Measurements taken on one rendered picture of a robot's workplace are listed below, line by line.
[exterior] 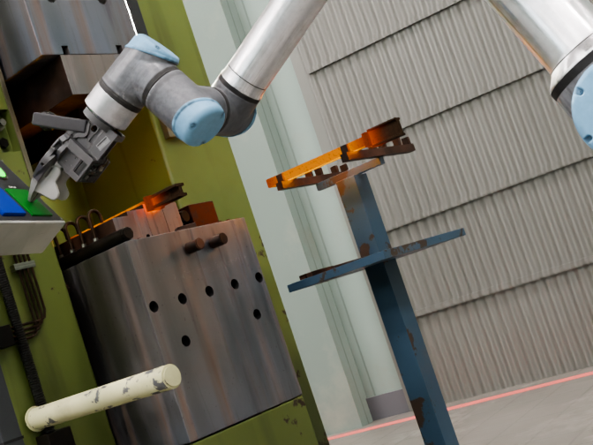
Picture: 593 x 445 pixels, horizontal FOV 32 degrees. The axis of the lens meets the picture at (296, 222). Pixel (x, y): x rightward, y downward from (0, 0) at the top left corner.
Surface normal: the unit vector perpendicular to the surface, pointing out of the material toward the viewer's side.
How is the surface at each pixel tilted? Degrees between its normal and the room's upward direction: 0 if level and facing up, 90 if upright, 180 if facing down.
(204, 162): 90
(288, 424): 90
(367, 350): 90
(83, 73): 90
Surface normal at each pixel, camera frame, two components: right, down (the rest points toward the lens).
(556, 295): -0.51, 0.10
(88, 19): 0.72, -0.29
